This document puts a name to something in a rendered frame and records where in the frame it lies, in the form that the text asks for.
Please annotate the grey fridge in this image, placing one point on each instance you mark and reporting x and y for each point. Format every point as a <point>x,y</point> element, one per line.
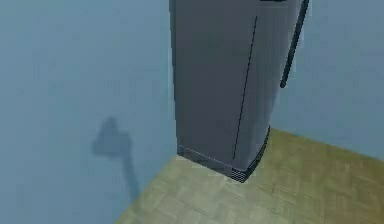
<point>213,86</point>

